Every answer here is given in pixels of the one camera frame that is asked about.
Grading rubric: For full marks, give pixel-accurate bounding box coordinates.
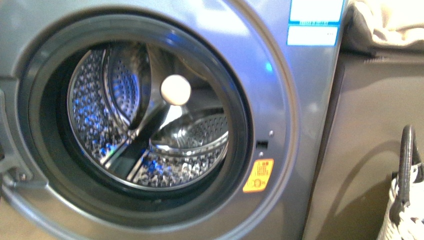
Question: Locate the steel washing machine drum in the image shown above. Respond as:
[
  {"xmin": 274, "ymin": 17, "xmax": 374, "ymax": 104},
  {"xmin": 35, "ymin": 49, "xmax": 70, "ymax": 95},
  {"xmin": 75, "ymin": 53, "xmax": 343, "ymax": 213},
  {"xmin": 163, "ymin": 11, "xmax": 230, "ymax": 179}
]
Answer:
[{"xmin": 66, "ymin": 41, "xmax": 229, "ymax": 191}]

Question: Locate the grey front-load washing machine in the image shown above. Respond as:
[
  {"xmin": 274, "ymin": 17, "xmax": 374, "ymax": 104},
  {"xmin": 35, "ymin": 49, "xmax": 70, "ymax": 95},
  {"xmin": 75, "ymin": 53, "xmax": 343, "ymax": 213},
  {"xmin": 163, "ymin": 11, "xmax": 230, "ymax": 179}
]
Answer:
[{"xmin": 0, "ymin": 0, "xmax": 341, "ymax": 240}]

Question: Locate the orange warning sticker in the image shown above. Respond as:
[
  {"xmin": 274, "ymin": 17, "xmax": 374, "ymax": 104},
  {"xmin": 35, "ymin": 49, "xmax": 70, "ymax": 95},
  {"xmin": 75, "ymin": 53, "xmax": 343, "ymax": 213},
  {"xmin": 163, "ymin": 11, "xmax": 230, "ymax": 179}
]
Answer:
[{"xmin": 242, "ymin": 158, "xmax": 274, "ymax": 193}]

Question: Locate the white blue energy label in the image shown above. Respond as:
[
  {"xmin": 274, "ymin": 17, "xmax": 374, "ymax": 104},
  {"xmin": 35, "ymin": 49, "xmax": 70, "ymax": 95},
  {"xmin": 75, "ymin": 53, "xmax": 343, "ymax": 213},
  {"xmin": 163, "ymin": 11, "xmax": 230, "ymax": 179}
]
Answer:
[{"xmin": 287, "ymin": 0, "xmax": 345, "ymax": 47}]

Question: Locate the grey cabinet beside washer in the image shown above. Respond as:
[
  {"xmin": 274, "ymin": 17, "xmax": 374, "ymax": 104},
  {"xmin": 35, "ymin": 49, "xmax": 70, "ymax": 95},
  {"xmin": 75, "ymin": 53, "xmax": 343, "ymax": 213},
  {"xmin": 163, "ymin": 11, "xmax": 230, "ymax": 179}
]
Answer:
[{"xmin": 302, "ymin": 53, "xmax": 424, "ymax": 240}]

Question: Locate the beige cloth on cabinet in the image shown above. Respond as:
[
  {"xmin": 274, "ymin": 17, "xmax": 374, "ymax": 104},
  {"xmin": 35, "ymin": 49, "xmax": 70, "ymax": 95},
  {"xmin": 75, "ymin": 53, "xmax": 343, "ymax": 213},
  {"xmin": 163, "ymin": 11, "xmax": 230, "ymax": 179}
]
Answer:
[{"xmin": 342, "ymin": 0, "xmax": 424, "ymax": 53}]

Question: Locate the white woven laundry basket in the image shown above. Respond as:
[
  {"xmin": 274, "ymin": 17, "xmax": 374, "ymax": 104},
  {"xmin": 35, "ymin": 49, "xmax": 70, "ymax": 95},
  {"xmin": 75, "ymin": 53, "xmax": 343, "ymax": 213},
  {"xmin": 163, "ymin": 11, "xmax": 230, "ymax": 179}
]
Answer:
[{"xmin": 377, "ymin": 163, "xmax": 424, "ymax": 240}]

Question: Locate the dark wrapped basket handle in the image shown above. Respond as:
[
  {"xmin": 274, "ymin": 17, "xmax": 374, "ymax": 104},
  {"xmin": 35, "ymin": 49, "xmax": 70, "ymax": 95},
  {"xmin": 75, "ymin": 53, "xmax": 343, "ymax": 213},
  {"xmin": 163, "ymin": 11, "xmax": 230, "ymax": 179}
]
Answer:
[{"xmin": 389, "ymin": 124, "xmax": 424, "ymax": 226}]

